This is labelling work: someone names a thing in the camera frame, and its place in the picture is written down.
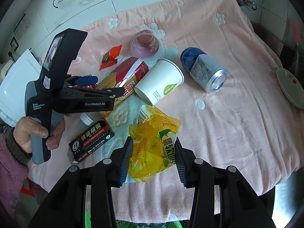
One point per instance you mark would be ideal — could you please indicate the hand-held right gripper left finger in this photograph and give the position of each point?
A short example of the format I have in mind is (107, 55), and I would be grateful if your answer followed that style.
(127, 161)

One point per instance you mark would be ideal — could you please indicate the blue drink can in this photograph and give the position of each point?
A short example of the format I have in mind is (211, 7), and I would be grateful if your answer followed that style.
(201, 68)

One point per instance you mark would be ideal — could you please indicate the red and gold carton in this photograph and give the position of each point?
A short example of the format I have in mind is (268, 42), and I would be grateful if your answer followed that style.
(130, 71)

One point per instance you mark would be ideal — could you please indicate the red plastic stool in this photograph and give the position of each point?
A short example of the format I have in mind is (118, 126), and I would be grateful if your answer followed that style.
(28, 190)

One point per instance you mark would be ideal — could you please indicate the yellow candy wrapper bag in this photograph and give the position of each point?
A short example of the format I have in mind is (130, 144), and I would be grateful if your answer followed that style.
(152, 147)

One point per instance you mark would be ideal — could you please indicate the person's left forearm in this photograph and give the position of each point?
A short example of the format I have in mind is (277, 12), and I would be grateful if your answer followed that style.
(11, 171)

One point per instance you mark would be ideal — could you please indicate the small white-capped bottle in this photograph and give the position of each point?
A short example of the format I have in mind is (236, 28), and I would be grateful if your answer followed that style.
(86, 118)

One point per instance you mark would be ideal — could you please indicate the orange snack packet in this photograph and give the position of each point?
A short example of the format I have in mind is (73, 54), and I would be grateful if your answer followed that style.
(112, 54)

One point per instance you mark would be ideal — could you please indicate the white plate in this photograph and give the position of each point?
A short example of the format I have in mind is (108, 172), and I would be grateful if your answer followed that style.
(287, 83)

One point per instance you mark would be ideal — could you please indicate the red clear plastic cup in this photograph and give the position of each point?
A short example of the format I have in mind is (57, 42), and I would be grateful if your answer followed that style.
(144, 44)

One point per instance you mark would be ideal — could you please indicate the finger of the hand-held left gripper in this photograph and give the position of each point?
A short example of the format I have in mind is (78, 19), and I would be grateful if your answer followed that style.
(87, 79)
(104, 92)

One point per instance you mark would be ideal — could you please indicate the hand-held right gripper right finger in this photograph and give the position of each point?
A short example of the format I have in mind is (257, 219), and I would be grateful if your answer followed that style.
(179, 163)

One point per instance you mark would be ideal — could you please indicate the pink flower blanket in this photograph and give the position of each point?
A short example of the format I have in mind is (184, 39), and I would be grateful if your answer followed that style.
(237, 123)

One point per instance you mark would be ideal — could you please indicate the person's left hand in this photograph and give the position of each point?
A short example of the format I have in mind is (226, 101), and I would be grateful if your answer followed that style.
(26, 129)

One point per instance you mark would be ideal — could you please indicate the black glue box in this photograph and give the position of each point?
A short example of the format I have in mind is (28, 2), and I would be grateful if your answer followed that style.
(90, 140)

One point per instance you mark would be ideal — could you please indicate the white paper cup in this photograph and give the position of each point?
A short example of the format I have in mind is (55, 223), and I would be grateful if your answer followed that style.
(159, 80)

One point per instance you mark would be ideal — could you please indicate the white microwave oven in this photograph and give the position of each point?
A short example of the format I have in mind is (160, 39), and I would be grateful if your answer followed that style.
(16, 87)

